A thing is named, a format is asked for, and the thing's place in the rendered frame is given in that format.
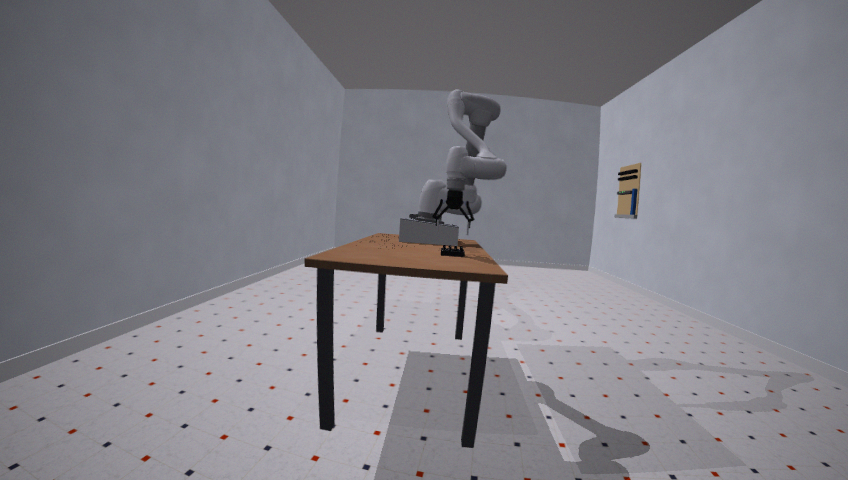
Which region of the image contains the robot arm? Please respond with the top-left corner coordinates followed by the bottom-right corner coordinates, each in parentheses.
top-left (409, 89), bottom-right (507, 223)

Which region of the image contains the black knob box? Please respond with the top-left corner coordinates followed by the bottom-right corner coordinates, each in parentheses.
top-left (441, 245), bottom-right (465, 257)

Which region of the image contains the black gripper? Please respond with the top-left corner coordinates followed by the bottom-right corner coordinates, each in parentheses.
top-left (432, 190), bottom-right (474, 232)

